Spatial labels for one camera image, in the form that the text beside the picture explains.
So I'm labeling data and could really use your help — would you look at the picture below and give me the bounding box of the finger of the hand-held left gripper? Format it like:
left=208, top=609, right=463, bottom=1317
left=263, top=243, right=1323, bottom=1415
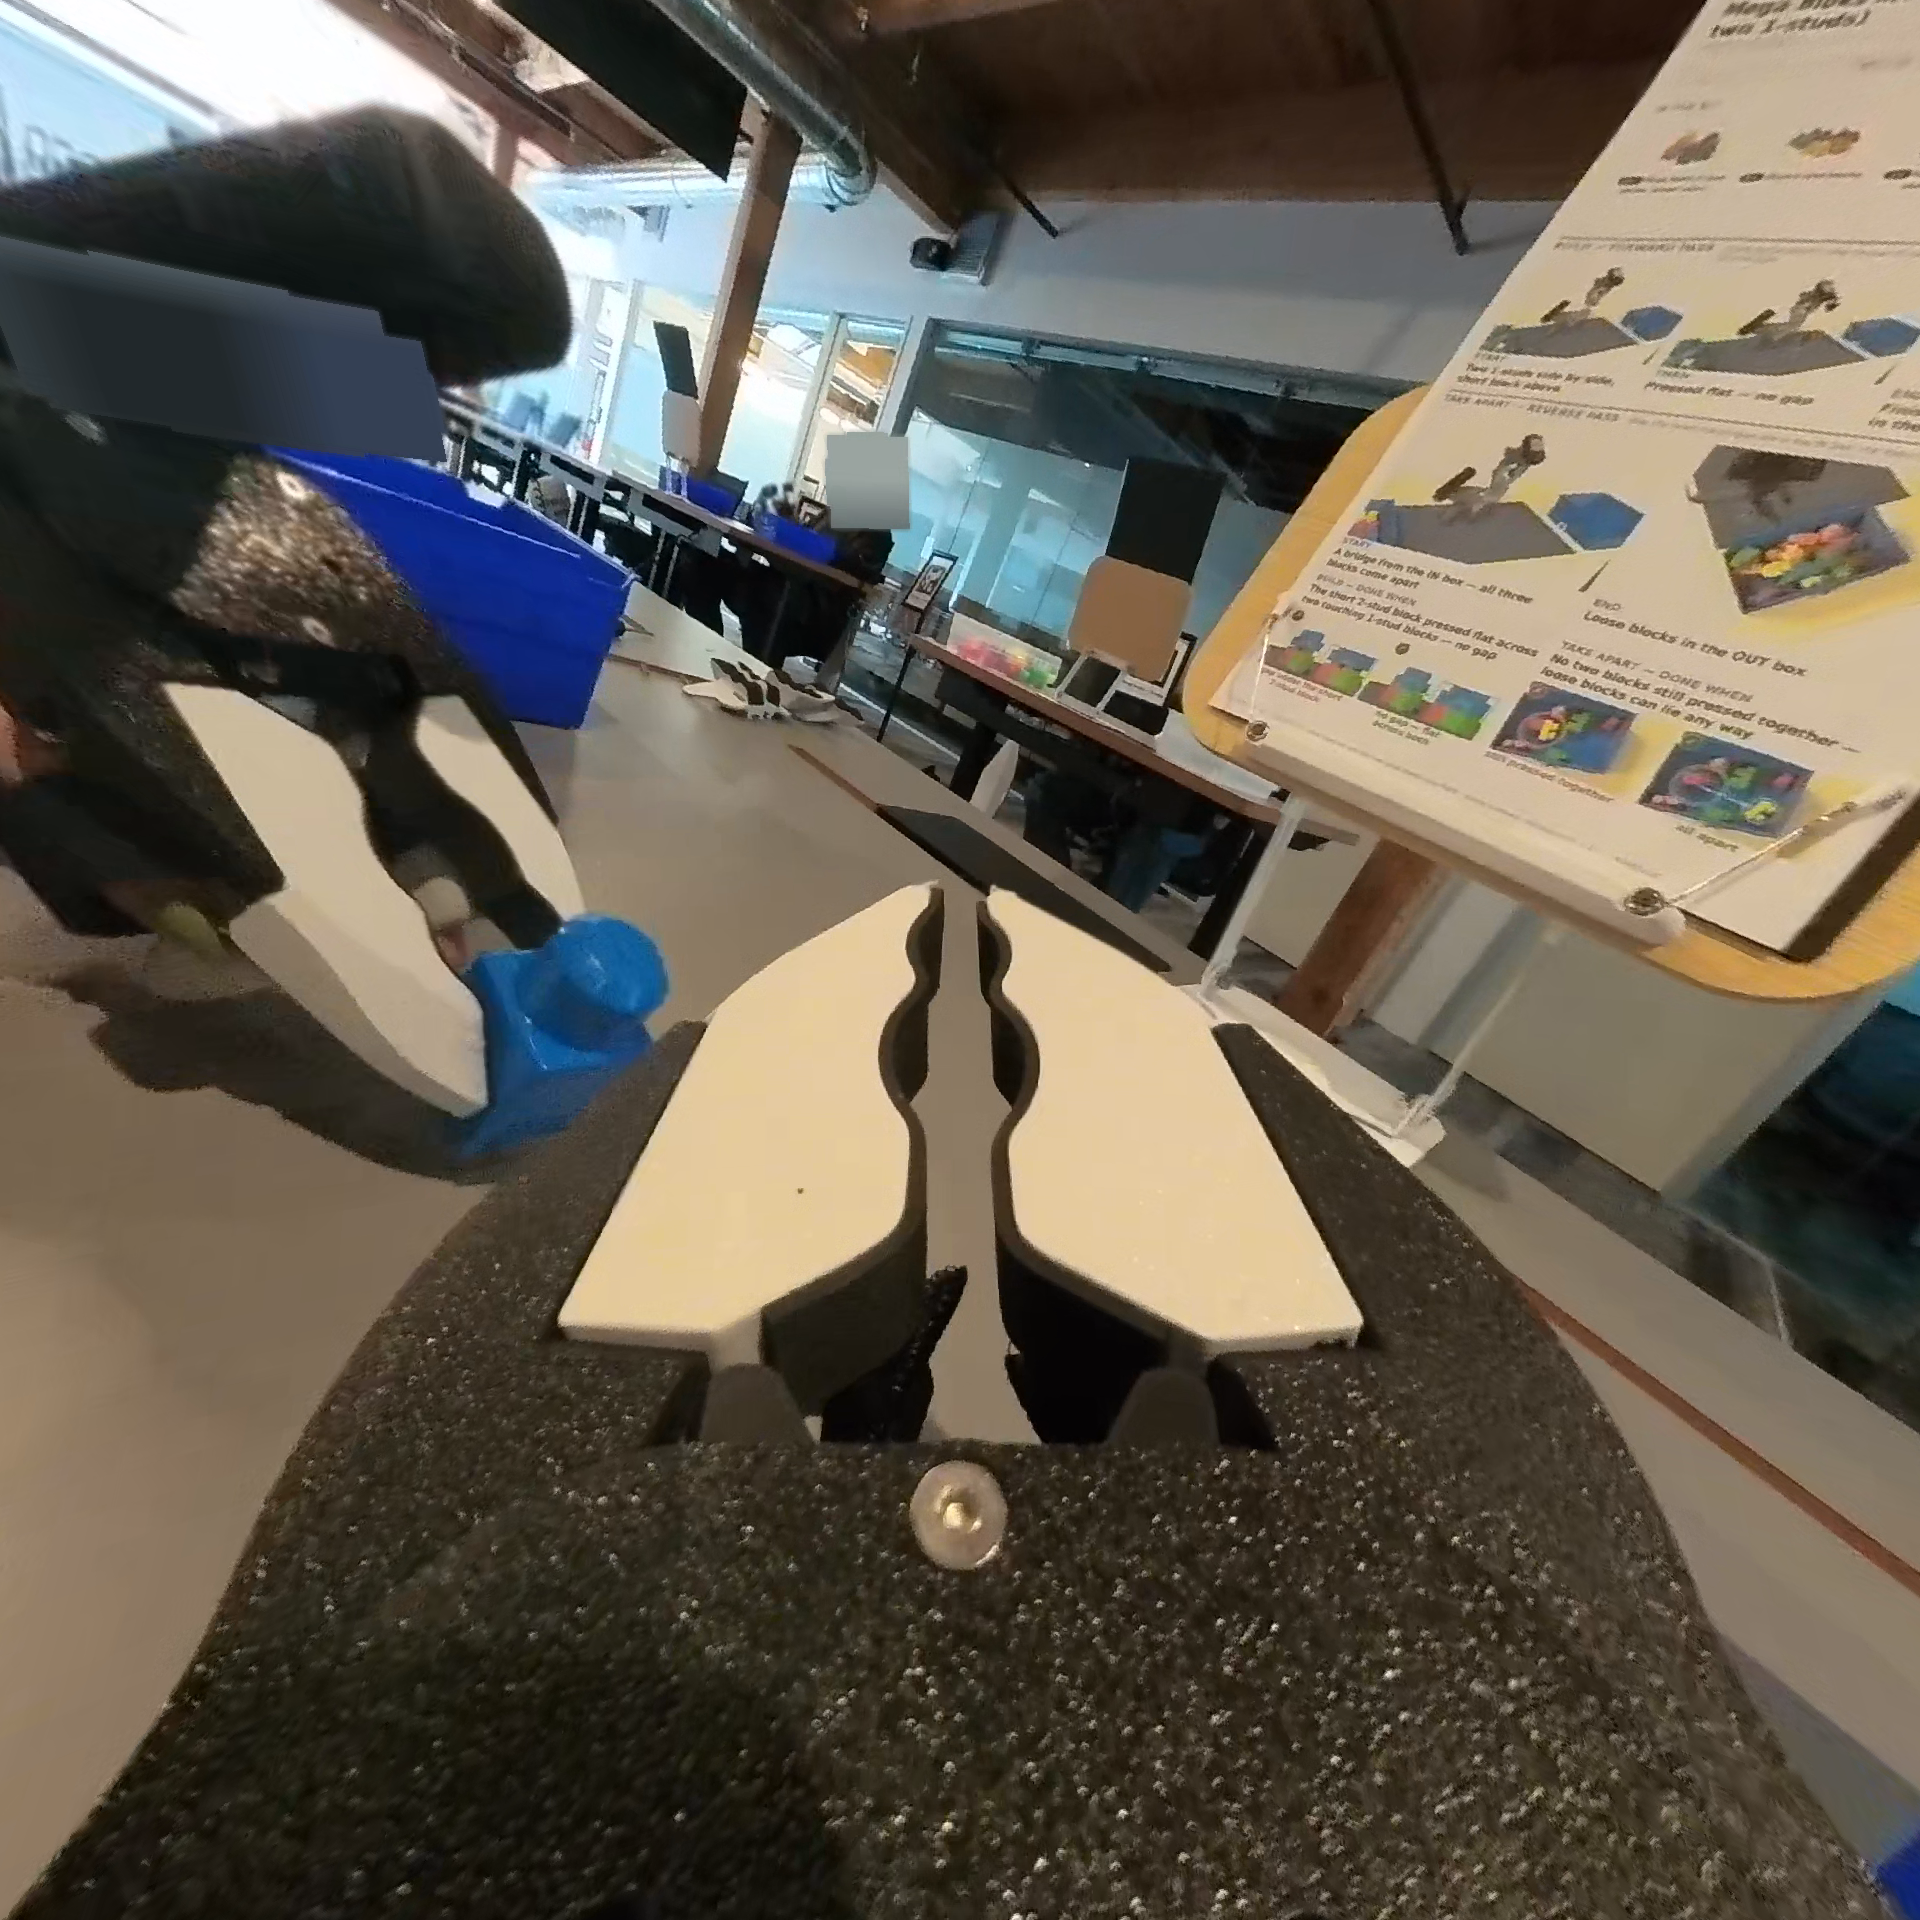
left=160, top=682, right=493, bottom=1127
left=368, top=696, right=588, bottom=954

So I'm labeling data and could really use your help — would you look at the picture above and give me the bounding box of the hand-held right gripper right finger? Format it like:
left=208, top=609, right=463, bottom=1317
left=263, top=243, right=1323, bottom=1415
left=972, top=885, right=1369, bottom=1367

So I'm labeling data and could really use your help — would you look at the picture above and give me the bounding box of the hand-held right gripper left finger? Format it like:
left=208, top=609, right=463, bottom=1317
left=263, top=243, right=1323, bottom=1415
left=554, top=877, right=947, bottom=1370

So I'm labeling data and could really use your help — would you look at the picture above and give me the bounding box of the blue plastic bin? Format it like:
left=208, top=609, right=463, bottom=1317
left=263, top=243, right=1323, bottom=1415
left=263, top=449, right=638, bottom=733

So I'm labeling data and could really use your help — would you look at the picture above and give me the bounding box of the blue one-stud mega block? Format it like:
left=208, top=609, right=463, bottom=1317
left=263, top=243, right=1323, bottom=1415
left=439, top=910, right=667, bottom=1160

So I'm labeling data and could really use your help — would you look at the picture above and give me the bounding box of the clear acrylic stand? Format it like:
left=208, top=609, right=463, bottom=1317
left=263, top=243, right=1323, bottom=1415
left=1202, top=797, right=1558, bottom=1142

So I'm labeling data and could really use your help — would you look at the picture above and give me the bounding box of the black flat pad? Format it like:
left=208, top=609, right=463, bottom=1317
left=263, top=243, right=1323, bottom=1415
left=879, top=802, right=1172, bottom=970

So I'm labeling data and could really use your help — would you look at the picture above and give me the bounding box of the brown wooden desk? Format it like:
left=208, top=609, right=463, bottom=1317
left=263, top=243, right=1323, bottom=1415
left=897, top=639, right=1360, bottom=914

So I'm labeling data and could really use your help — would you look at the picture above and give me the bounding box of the small wooden display board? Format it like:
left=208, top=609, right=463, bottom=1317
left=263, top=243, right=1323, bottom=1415
left=1056, top=554, right=1202, bottom=739

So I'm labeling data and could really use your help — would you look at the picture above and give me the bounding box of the black ceiling panel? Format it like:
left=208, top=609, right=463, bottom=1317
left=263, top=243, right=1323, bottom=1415
left=493, top=0, right=754, bottom=175

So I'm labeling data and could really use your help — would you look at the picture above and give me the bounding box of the printed instruction sheet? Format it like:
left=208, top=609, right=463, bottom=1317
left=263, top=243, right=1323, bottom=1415
left=1203, top=0, right=1920, bottom=963

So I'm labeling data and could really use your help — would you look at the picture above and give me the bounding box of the wooden support post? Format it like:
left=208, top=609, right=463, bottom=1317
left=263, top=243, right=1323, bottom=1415
left=695, top=113, right=799, bottom=470

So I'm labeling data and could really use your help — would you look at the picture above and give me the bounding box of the metal ceiling duct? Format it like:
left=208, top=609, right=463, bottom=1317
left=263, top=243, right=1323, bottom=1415
left=710, top=0, right=879, bottom=203

